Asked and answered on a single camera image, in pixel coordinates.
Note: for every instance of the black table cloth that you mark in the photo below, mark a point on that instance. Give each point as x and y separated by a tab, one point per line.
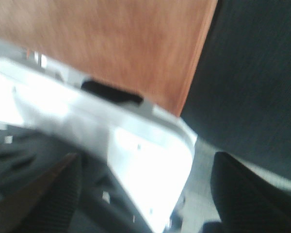
240	97

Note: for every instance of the brown microfiber towel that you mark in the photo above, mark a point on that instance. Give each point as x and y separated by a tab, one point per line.
146	47

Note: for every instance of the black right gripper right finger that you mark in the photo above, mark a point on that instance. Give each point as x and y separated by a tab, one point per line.
245	202

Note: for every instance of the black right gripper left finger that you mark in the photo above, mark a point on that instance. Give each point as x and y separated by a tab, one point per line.
47	204

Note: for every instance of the grey perforated laundry basket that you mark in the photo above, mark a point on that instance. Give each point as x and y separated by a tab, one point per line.
148	150

